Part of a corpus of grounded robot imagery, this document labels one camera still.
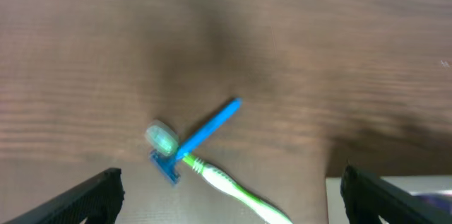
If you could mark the blue disposable razor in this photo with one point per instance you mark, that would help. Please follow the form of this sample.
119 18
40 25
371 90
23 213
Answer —
197 139

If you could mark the green white toothbrush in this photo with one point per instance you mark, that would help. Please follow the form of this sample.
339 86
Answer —
221 181

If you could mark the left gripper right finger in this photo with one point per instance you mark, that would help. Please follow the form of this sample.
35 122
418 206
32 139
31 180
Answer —
369 199

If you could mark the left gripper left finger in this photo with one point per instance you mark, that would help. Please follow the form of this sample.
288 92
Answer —
96 200

